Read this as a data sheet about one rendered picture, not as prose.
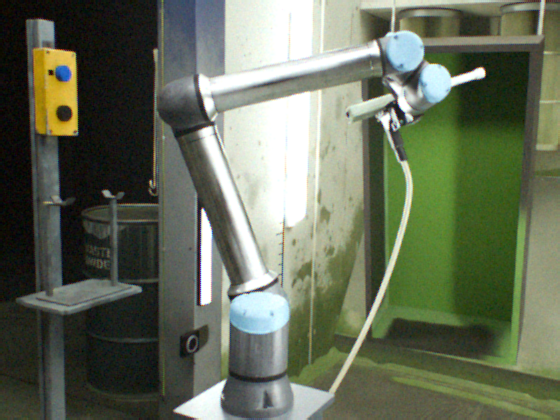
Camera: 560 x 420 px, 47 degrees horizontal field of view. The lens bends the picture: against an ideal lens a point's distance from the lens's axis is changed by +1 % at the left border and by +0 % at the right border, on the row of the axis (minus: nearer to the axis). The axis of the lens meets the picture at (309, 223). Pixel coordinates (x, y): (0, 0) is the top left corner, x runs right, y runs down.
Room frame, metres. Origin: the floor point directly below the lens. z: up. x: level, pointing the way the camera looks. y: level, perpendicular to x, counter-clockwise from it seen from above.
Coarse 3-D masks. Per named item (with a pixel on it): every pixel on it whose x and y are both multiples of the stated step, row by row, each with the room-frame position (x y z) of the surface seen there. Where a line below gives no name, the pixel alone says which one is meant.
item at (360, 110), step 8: (472, 72) 2.11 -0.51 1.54; (480, 72) 2.11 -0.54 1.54; (456, 80) 2.09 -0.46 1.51; (464, 80) 2.10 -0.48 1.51; (384, 96) 2.01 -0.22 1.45; (392, 96) 2.01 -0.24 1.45; (352, 104) 2.00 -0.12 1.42; (360, 104) 1.98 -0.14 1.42; (368, 104) 1.99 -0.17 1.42; (376, 104) 1.99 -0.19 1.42; (384, 104) 2.00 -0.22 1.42; (352, 112) 1.97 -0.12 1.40; (360, 112) 1.97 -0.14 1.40; (368, 112) 1.98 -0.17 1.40; (376, 112) 1.99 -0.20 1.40; (352, 120) 1.97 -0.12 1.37; (392, 120) 2.00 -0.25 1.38; (392, 128) 1.99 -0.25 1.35; (392, 136) 1.98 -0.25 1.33; (400, 136) 1.99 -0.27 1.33; (392, 144) 1.99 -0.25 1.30; (400, 144) 1.98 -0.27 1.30; (400, 152) 1.98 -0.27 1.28; (400, 160) 1.98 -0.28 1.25
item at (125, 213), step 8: (120, 208) 3.37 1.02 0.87; (128, 208) 3.39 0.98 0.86; (136, 208) 3.40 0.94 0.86; (144, 208) 3.41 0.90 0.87; (152, 208) 3.42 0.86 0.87; (96, 216) 3.10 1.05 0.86; (104, 216) 3.11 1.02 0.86; (120, 216) 3.11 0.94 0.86; (128, 216) 3.13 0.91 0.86; (136, 216) 3.13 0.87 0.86; (144, 216) 3.15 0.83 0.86; (152, 216) 3.16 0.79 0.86
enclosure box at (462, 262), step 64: (448, 64) 2.58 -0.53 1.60; (512, 64) 2.49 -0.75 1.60; (384, 128) 2.68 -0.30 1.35; (448, 128) 2.62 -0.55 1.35; (512, 128) 2.53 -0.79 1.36; (384, 192) 2.72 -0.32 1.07; (448, 192) 2.67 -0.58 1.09; (512, 192) 2.57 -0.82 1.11; (384, 256) 2.77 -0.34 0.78; (448, 256) 2.72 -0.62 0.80; (512, 256) 2.62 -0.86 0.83; (384, 320) 2.73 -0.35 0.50; (448, 320) 2.70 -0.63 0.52; (512, 320) 2.31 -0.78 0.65
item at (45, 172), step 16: (32, 32) 2.03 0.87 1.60; (48, 32) 2.04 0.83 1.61; (32, 48) 2.03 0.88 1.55; (32, 64) 2.03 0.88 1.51; (32, 80) 2.03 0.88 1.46; (32, 96) 2.03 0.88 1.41; (32, 112) 2.03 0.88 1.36; (32, 128) 2.03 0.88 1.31; (32, 144) 2.03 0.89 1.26; (32, 160) 2.03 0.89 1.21; (48, 160) 2.03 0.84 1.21; (32, 176) 2.03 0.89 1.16; (48, 176) 2.02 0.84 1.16; (48, 192) 2.02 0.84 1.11; (48, 320) 2.01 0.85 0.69; (48, 336) 2.01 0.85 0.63; (48, 352) 2.01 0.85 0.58; (48, 368) 2.01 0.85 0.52; (48, 384) 2.01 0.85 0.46; (64, 384) 2.06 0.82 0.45; (48, 400) 2.01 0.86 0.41; (64, 400) 2.06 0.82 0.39; (48, 416) 2.02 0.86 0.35; (64, 416) 2.06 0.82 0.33
